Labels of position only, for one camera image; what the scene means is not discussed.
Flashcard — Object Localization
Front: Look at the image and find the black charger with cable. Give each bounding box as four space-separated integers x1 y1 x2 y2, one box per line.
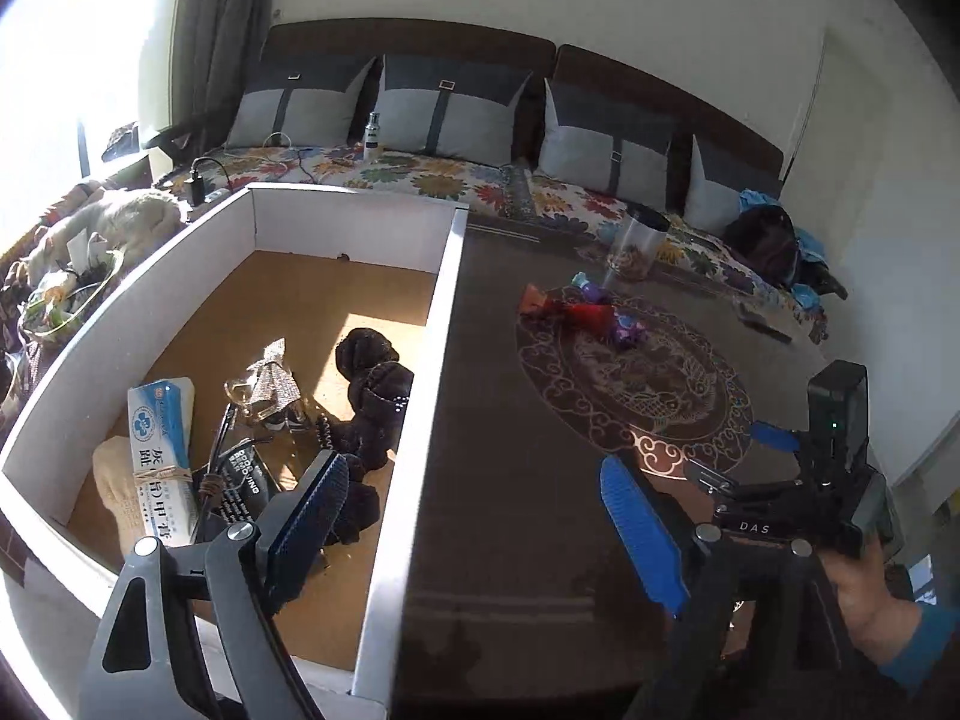
188 155 227 206

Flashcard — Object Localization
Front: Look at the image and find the purple toy figure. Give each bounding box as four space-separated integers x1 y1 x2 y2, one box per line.
607 310 651 351

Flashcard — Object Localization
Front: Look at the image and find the white door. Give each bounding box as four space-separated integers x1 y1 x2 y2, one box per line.
780 28 902 302

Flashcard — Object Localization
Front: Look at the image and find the white cat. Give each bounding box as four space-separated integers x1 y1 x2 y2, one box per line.
28 187 185 280

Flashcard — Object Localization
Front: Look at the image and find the grey cushion with strap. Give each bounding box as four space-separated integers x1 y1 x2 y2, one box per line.
224 55 377 152
683 134 782 238
535 78 677 200
372 53 534 167

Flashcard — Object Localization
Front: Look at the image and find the grey curtain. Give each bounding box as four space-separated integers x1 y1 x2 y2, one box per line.
168 0 280 145

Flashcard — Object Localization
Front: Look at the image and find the white tissue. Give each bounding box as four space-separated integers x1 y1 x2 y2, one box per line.
63 232 110 272

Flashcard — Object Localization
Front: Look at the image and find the floral sofa cover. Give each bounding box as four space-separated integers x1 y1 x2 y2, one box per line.
152 141 831 344

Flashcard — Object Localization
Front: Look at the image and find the blue white toothpaste box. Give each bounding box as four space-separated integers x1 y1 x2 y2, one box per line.
126 378 201 547

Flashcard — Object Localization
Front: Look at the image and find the black bag on sofa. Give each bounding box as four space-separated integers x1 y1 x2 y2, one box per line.
738 189 835 317

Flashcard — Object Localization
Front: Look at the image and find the dark chair armrest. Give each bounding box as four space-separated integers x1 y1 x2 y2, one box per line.
145 115 209 156

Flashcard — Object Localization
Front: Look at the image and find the cream knitted hat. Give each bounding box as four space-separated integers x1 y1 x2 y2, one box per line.
92 435 152 542

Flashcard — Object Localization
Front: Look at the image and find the person's right hand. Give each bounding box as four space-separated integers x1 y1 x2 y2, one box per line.
829 534 923 670

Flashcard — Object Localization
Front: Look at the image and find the wire basket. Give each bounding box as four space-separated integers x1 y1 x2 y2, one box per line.
18 250 122 344

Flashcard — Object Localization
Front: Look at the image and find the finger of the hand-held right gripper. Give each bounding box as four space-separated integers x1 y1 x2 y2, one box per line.
682 457 803 509
749 421 812 464

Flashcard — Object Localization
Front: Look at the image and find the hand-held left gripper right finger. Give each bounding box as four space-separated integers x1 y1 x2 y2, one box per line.
598 453 901 720

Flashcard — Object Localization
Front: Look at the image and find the white-rimmed cardboard box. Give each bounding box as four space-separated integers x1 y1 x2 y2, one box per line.
0 181 470 720

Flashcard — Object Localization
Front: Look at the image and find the clear hair clip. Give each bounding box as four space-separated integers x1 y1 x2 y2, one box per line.
220 378 260 422

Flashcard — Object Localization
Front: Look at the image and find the clear jar with black lid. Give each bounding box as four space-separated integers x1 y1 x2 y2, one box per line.
607 205 671 284

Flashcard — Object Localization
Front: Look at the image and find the person's right forearm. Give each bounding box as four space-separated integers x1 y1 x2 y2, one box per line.
876 598 960 701

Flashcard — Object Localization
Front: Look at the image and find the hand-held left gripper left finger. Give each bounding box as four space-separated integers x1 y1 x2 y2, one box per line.
79 448 351 720

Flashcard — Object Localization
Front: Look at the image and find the patterned fabric bow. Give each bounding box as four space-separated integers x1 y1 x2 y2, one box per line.
245 337 302 422

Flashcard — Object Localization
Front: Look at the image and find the black printed box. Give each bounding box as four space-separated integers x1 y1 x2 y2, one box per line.
216 440 272 521

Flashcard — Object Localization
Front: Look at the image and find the red toy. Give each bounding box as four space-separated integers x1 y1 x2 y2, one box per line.
520 283 617 336

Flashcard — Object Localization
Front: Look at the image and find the dark flat device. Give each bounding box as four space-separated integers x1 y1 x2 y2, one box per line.
738 303 794 344

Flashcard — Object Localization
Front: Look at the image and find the brown sofa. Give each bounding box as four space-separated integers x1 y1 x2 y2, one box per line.
257 18 785 192

